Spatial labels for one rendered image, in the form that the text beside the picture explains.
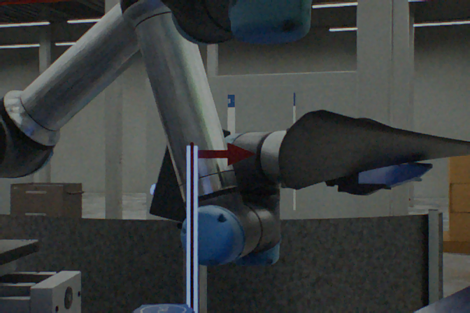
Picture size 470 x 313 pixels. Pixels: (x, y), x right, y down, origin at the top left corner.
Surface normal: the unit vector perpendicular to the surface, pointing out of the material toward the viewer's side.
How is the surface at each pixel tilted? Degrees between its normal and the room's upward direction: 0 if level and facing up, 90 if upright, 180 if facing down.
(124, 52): 129
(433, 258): 90
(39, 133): 95
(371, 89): 90
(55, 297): 90
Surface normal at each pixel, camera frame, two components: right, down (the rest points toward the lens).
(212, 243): -0.36, 0.00
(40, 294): -0.07, 0.00
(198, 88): 0.55, -0.25
